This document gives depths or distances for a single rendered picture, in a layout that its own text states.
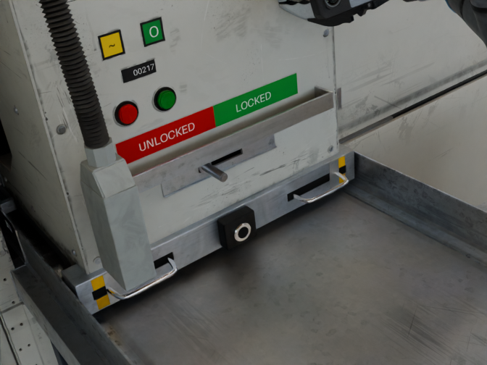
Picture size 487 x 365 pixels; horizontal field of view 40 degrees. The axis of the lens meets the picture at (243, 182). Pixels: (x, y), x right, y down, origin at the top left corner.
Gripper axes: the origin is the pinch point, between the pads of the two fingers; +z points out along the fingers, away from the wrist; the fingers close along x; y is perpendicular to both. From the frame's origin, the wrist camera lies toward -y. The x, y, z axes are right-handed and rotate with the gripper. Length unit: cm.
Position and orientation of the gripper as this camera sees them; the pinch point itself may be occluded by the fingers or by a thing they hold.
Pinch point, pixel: (282, 2)
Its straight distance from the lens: 100.2
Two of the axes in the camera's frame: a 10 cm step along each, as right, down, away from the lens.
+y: 6.1, -4.6, 6.4
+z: -7.3, -0.2, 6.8
